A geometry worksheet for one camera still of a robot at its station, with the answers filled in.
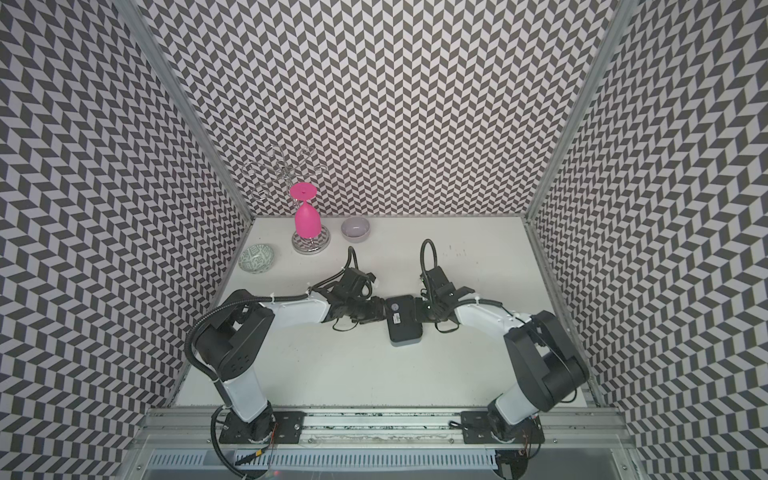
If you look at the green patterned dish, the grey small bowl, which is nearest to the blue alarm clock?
the grey small bowl

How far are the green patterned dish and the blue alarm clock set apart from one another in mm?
474

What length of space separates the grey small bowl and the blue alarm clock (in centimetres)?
29

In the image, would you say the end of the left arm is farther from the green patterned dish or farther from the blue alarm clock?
the green patterned dish

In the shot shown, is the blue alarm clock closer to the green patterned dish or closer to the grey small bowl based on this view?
the grey small bowl

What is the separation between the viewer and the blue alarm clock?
2.80 ft

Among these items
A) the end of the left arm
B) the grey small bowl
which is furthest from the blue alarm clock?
the grey small bowl

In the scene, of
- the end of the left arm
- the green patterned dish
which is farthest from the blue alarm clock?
the green patterned dish

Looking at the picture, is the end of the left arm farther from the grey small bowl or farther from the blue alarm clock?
the grey small bowl

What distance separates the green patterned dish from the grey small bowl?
271 mm

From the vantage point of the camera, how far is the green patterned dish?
1.04 metres

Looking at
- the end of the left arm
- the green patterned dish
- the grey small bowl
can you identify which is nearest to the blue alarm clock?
the end of the left arm

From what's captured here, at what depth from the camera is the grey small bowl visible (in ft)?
3.58
